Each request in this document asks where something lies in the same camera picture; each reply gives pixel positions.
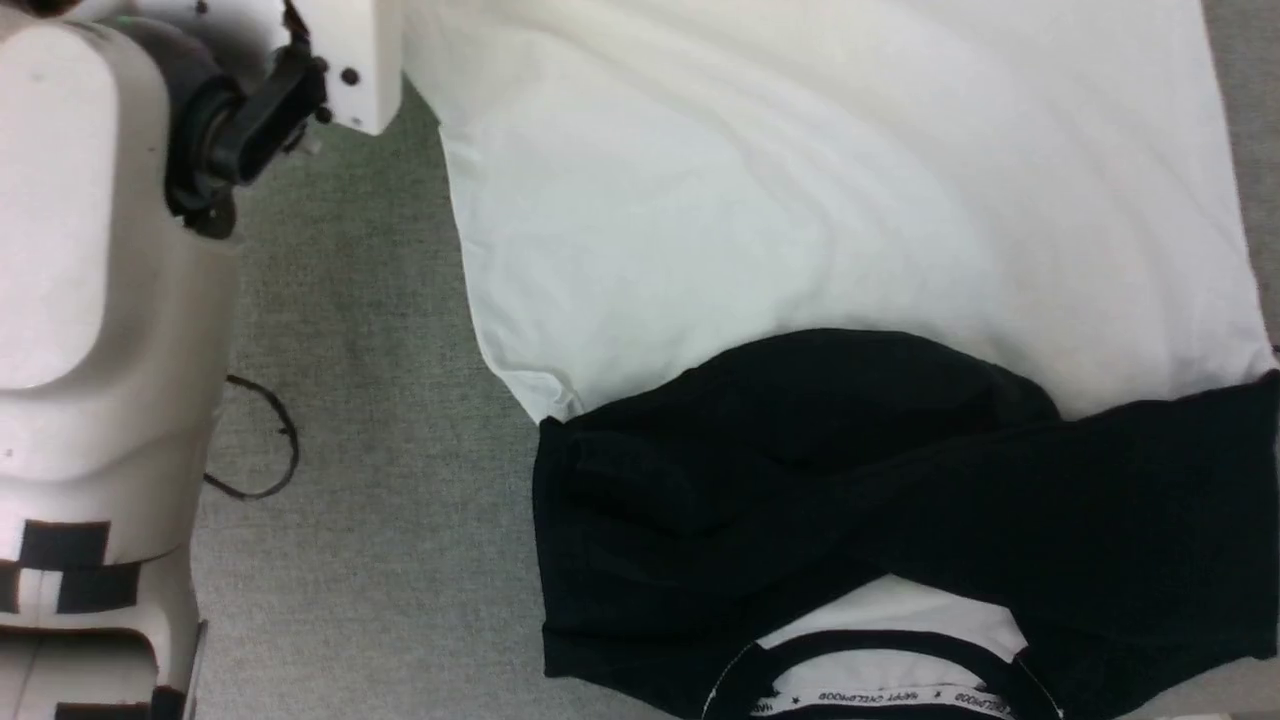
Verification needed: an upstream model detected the black and white t-shirt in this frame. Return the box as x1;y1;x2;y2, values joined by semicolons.
400;0;1280;720

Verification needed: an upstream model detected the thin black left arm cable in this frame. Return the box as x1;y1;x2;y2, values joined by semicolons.
203;374;301;501

